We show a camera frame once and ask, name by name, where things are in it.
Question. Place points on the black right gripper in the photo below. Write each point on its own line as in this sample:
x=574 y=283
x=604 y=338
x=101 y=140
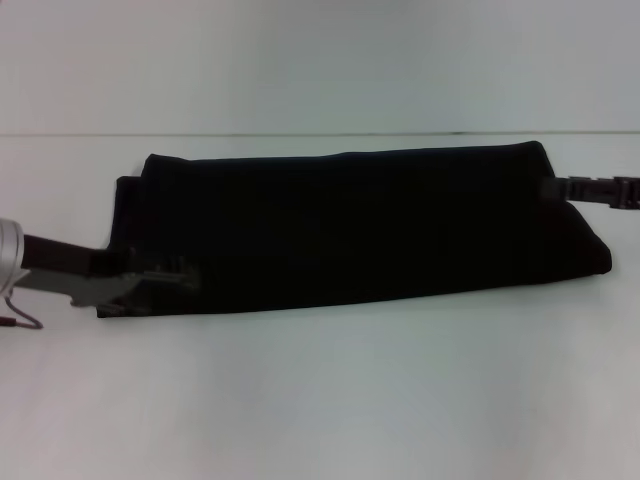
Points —
x=627 y=192

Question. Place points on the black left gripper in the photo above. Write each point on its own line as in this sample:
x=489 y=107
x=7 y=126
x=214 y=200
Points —
x=65 y=270

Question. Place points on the black t-shirt with white print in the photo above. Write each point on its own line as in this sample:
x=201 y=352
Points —
x=350 y=235

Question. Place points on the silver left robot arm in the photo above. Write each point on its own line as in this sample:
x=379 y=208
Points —
x=10 y=250

